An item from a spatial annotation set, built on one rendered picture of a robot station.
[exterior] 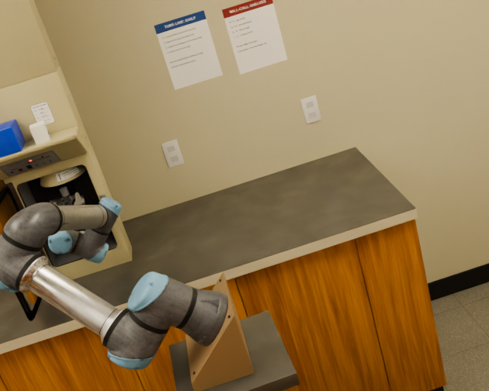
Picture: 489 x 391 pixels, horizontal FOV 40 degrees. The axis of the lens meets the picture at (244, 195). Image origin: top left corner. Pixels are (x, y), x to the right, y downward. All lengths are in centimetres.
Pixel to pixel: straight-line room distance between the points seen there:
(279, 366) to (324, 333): 77
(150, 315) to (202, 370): 21
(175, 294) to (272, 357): 33
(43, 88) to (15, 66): 11
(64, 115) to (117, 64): 47
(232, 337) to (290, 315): 76
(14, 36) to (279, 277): 122
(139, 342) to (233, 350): 25
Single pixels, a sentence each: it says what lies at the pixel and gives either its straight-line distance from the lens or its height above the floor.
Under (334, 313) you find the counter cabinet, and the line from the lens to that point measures 257.
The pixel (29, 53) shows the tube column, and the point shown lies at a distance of 241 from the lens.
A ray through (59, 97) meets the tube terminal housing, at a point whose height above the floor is 162.
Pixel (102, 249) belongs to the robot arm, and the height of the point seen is 116.
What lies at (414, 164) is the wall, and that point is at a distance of 321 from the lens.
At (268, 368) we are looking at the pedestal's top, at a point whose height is 94.
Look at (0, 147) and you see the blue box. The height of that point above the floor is 154.
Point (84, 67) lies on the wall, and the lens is 284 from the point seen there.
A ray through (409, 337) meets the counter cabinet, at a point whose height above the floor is 39.
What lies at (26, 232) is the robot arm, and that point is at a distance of 191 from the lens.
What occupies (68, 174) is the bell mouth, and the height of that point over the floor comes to 134.
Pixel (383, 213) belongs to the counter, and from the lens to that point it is 244.
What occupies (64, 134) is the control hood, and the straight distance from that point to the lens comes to 239.
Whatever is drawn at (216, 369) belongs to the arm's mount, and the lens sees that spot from 184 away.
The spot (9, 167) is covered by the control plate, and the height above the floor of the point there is 146.
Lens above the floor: 209
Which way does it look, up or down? 24 degrees down
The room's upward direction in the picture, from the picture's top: 17 degrees counter-clockwise
